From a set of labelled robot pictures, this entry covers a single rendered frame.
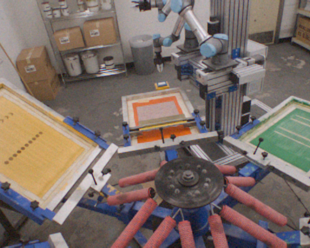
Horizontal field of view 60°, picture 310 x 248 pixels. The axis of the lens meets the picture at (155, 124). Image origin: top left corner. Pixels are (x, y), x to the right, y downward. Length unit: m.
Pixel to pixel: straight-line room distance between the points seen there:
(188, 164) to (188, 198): 0.18
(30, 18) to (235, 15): 4.02
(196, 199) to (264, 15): 5.47
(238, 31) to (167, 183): 1.72
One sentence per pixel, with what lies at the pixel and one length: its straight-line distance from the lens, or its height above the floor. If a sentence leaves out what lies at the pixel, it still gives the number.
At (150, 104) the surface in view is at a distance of 2.41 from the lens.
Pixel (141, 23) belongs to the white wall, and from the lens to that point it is 5.49.
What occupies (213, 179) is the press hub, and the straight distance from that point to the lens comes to 1.19.
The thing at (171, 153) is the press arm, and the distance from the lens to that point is 1.72.
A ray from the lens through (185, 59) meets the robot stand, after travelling 2.71.
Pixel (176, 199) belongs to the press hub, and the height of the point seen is 1.31.
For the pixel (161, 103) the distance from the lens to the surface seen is 2.40.
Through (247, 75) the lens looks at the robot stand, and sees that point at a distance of 2.36.
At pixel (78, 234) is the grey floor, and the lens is 2.78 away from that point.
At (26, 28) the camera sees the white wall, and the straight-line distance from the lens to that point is 5.70.
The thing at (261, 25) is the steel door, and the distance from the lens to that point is 6.33.
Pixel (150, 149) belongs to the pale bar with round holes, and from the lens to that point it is 1.80.
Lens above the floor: 2.18
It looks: 35 degrees down
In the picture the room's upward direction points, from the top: 8 degrees counter-clockwise
